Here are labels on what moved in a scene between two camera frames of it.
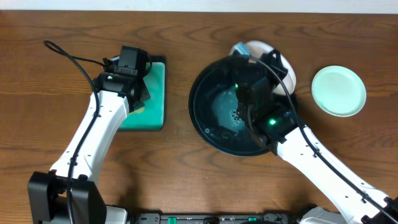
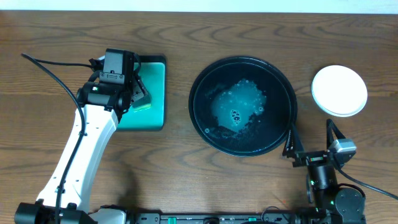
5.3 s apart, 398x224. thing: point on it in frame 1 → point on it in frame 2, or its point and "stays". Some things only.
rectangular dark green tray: [151, 116] stays
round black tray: [213, 109] stays
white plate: [257, 49] → [339, 91]
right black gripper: [266, 70] → [306, 158]
